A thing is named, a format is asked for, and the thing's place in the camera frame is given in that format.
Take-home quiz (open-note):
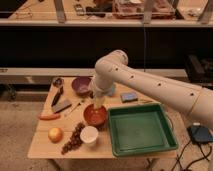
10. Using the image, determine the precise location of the black handled knife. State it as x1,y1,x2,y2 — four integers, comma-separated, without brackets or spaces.
51,87,63,107

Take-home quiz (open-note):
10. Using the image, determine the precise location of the yellow apple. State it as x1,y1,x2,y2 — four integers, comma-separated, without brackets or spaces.
48,128,63,143

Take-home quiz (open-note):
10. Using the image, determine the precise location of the blue plastic cup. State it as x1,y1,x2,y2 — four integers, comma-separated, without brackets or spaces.
106,84,116,97

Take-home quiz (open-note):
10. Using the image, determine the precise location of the wooden table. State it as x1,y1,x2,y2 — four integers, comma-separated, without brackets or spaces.
27,76,178,160

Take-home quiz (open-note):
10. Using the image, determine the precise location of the orange-brown bowl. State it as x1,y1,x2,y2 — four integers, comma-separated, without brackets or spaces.
83,104,108,127

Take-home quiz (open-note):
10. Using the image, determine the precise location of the thin metal skewer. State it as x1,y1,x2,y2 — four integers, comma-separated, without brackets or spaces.
64,102,83,117

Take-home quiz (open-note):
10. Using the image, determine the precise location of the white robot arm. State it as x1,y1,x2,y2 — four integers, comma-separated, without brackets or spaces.
91,50,213,130

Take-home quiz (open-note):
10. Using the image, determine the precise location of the black power box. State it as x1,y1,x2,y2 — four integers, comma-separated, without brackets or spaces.
187,125,213,144

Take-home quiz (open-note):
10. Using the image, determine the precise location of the purple bowl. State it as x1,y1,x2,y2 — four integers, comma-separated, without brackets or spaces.
71,77,91,94

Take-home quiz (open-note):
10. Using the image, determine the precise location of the green plastic tray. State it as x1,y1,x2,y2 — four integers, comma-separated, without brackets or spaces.
108,103,178,157

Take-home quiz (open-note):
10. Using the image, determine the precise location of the blue sponge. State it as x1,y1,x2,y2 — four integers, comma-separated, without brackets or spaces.
120,92,138,103

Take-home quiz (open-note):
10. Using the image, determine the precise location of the bunch of dark grapes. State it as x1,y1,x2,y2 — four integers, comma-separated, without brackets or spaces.
61,122,85,155

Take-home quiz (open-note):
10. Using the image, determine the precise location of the black cable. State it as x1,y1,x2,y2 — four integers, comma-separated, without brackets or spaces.
171,113,213,171

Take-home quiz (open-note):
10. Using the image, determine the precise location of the white cup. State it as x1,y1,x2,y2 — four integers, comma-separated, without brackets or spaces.
80,126,99,146

